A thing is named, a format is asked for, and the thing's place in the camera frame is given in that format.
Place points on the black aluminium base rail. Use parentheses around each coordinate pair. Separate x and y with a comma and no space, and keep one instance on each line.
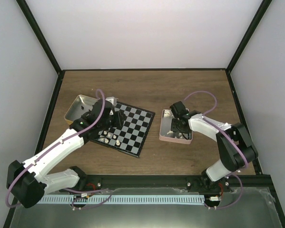
(192,183)

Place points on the blue slotted cable duct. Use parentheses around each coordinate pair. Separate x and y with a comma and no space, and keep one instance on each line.
(125,199)

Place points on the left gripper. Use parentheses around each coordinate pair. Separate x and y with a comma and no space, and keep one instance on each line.
(119,121)

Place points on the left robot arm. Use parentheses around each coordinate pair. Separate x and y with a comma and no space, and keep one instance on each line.
(30,180)

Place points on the pink tin tray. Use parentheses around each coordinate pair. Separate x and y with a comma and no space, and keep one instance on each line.
(167,135)

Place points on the black and silver chessboard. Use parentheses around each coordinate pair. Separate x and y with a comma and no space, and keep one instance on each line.
(133,133)

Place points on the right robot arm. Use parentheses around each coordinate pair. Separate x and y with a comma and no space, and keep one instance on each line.
(235,146)

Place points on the yellow tin tray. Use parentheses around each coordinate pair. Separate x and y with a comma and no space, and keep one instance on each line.
(80,105)

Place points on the black frame post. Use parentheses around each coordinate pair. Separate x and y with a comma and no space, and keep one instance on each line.
(23,5)
(263,7)

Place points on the left black frame post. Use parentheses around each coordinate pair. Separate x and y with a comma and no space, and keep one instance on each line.
(23,5)

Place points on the right black frame post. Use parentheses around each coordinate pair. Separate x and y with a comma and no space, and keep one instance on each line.
(263,7)

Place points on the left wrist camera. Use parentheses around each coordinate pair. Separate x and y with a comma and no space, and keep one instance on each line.
(112,100)

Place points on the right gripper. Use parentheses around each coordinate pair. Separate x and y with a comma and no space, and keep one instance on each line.
(174,128)

